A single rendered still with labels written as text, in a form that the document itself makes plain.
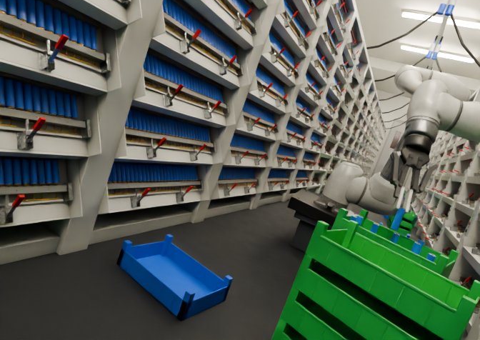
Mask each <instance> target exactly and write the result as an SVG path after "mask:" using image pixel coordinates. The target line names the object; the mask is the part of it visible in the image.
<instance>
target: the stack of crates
mask: <svg viewBox="0 0 480 340"><path fill-rule="evenodd" d="M328 227H329V224H328V223H326V222H324V221H318V222H317V225H316V228H315V229H314V232H313V234H312V237H311V240H310V242H309V245H308V247H307V250H306V253H305V255H304V258H303V261H302V263H301V266H300V267H299V270H298V273H297V275H296V278H295V280H294V283H293V286H292V288H291V291H290V293H289V296H288V299H287V300H286V303H285V306H284V309H283V311H282V313H281V316H280V319H279V322H278V324H277V326H276V329H275V332H274V335H273V336H272V339H271V340H461V338H462V336H463V334H464V331H465V329H466V327H467V325H468V323H469V321H470V318H471V316H472V314H473V312H474V310H475V308H476V305H477V304H478V302H479V299H480V282H479V281H477V280H474V282H473V284H472V286H471V288H470V290H469V289H467V288H465V287H463V286H461V285H459V284H457V283H455V282H453V281H452V280H450V279H448V278H446V277H444V276H442V275H440V274H438V273H436V272H434V271H432V270H430V269H428V268H426V267H424V266H422V265H420V264H418V263H416V262H414V261H412V260H410V259H408V258H406V257H405V256H402V255H401V254H398V253H396V252H395V251H392V250H391V249H388V248H386V247H385V246H382V245H381V244H378V243H376V242H375V241H372V240H371V239H368V238H366V237H365V236H362V235H361V234H359V233H357V232H356V231H357V229H358V227H359V223H358V222H355V221H350V222H349V225H348V227H347V229H339V230H327V229H328ZM315 260H316V261H315Z"/></svg>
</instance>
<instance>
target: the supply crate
mask: <svg viewBox="0 0 480 340"><path fill-rule="evenodd" d="M347 212H348V210H346V209H343V208H340V209H339V212H338V214H337V216H336V219H335V222H334V225H333V226H332V229H331V230H339V229H347V227H348V225H349V221H350V219H351V216H347ZM367 214H368V211H367V210H364V209H362V210H361V212H360V214H359V216H362V217H363V220H362V223H361V226H359V227H358V229H357V231H356V232H357V233H359V234H361V235H362V236H365V237H366V238H368V239H371V240H372V241H375V242H376V243H378V244H381V245H382V246H385V247H386V248H388V249H391V250H392V251H395V252H396V253H398V254H401V255H402V256H405V257H406V258H408V259H410V260H412V261H414V262H416V263H418V264H420V265H422V266H424V267H426V268H428V269H430V270H432V271H434V272H436V273H438V274H440V275H442V276H444V277H446V278H448V277H449V275H450V273H451V271H452V269H453V267H454V264H455V263H456V260H457V258H458V256H459V252H457V251H455V250H453V249H452V250H451V251H450V254H449V256H446V255H444V254H442V253H440V252H438V251H435V250H433V249H431V248H429V247H427V246H424V245H423V247H422V250H421V252H420V254H419V255H418V254H415V253H414V252H412V251H411V249H412V246H413V245H414V242H417V241H414V240H412V239H410V238H408V237H406V236H403V235H401V234H399V233H398V234H399V235H400V237H399V240H398V241H397V244H395V243H393V242H391V238H392V236H393V234H394V233H397V232H395V231H392V230H391V229H388V228H386V227H385V226H382V225H380V224H378V225H379V227H378V230H377V232H376V234H375V233H373V232H371V231H370V230H371V227H372V225H373V223H376V222H374V221H371V220H369V219H367V218H366V217H367ZM428 253H430V254H434V256H436V258H435V260H434V262H432V261H429V260H428V259H426V258H427V255H428Z"/></svg>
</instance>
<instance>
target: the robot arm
mask: <svg viewBox="0 0 480 340"><path fill-rule="evenodd" d="M394 83H395V85H396V87H397V88H398V89H399V90H401V91H402V92H405V93H408V94H410V95H412V98H411V101H410V102H409V107H408V110H407V123H406V128H405V131H404V133H403V135H402V137H401V138H400V140H399V142H398V144H397V145H396V147H395V149H394V150H393V152H392V153H391V154H390V157H389V159H388V161H387V162H386V164H385V166H384V168H383V169H382V171H381V172H379V173H376V174H374V175H373V176H372V177H371V178H370V179H366V178H365V177H363V174H364V173H363V171H362V169H361V168H360V166H358V165H356V164H352V163H349V162H346V161H343V162H342V163H340V164H339V165H338V166H337V167H336V168H335V169H334V170H333V171H332V172H331V174H330V176H329V177H328V179H327V181H326V184H325V186H324V190H323V192H322V194H321V196H320V197H319V198H318V199H317V200H314V202H313V203H315V204H317V205H319V206H321V207H323V208H325V209H327V210H329V211H332V212H334V213H335V214H338V212H339V209H340V208H343V209H347V207H348V205H349V203H351V204H356V205H358V206H360V207H361V208H363V209H366V210H368V211H371V212H373V213H375V214H380V215H384V216H393V215H396V213H397V211H398V209H399V207H403V208H404V209H406V211H405V212H404V214H406V213H408V212H409V206H410V204H412V203H413V202H414V199H415V196H416V194H420V193H421V192H423V191H424V189H425V188H426V185H427V184H428V181H429V179H430V177H431V175H432V172H433V171H434V170H435V169H436V168H437V165H436V164H434V165H433V164H432V163H431V162H430V158H429V154H430V151H431V145H432V144H433V143H434V142H435V141H436V136H437V133H438V130H441V131H446V132H449V133H451V134H453V135H455V136H458V137H461V138H463V139H467V140H469V141H475V142H478V143H480V103H479V102H476V101H469V99H470V96H471V91H470V90H469V89H468V88H467V86H466V85H465V84H463V83H462V82H460V81H459V80H458V79H456V78H454V77H452V76H449V75H446V74H443V73H441V72H437V71H432V70H429V69H424V68H420V67H414V66H410V65H408V66H403V67H401V68H400V69H399V70H398V71H397V72H396V74H395V77H394ZM425 164H426V171H425V173H424V175H423V177H422V179H421V182H420V184H419V175H420V171H421V168H422V166H424V165H425ZM409 167H411V168H412V177H411V185H410V190H409V191H407V192H406V196H405V199H404V197H403V194H404V189H405V187H404V186H403V184H404V180H405V178H406V175H407V172H408V170H409ZM418 185H419V186H418Z"/></svg>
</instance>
